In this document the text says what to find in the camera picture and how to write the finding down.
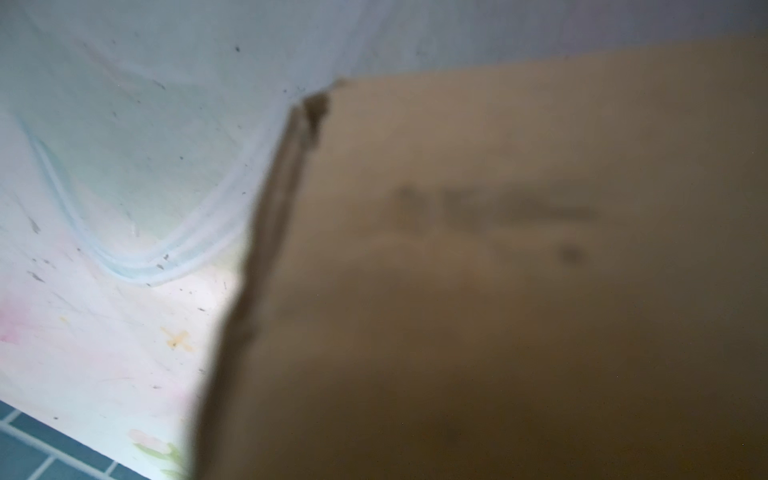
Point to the brown cardboard box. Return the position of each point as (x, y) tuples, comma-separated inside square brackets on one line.
[(553, 270)]

